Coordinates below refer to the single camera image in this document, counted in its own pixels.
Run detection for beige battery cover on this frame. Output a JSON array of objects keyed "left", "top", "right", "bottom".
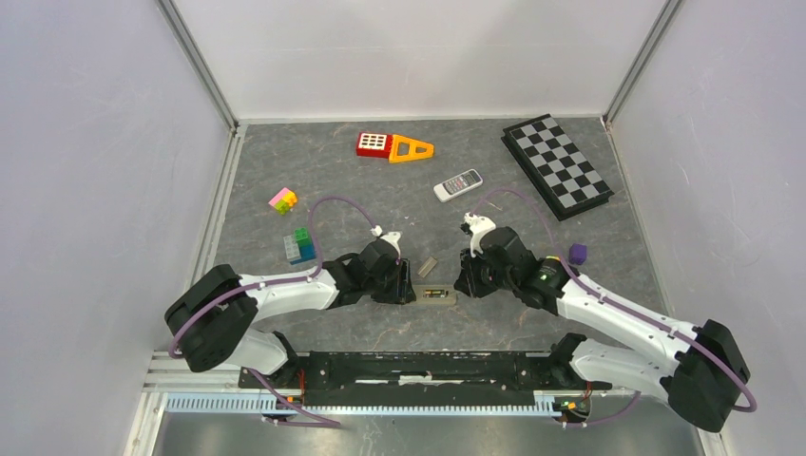
[{"left": 417, "top": 256, "right": 438, "bottom": 278}]

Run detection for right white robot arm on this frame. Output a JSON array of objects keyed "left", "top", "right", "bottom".
[{"left": 454, "top": 217, "right": 750, "bottom": 432}]

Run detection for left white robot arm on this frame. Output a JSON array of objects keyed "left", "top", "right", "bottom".
[{"left": 164, "top": 232, "right": 414, "bottom": 388}]

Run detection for white remote control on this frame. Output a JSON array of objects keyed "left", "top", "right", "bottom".
[{"left": 433, "top": 169, "right": 484, "bottom": 202}]

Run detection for purple cube block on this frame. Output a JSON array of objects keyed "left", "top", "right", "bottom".
[{"left": 568, "top": 243, "right": 587, "bottom": 265}]

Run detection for green blue grey blocks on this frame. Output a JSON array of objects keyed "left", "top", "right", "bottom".
[{"left": 283, "top": 227, "right": 317, "bottom": 265}]

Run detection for orange triangular toy block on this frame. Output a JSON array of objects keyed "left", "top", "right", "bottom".
[{"left": 388, "top": 135, "right": 434, "bottom": 163}]

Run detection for black grey chessboard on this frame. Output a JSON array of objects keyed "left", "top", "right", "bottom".
[{"left": 501, "top": 114, "right": 614, "bottom": 221}]

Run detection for red white window block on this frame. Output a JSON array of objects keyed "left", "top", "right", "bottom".
[{"left": 355, "top": 132, "right": 393, "bottom": 160}]

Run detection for pink yellow green blocks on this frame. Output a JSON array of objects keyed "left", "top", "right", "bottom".
[{"left": 268, "top": 187, "right": 298, "bottom": 215}]

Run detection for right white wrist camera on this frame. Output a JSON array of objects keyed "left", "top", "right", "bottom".
[{"left": 460, "top": 213, "right": 497, "bottom": 257}]

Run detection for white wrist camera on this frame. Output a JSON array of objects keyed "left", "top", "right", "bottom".
[
  {"left": 371, "top": 225, "right": 402, "bottom": 260},
  {"left": 460, "top": 213, "right": 497, "bottom": 257}
]

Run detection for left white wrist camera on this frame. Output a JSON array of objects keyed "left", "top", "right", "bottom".
[{"left": 371, "top": 225, "right": 402, "bottom": 260}]

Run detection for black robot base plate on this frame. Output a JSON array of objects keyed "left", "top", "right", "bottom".
[{"left": 268, "top": 351, "right": 612, "bottom": 406}]

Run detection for white slotted cable duct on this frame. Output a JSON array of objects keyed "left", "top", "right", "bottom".
[{"left": 164, "top": 392, "right": 561, "bottom": 418}]

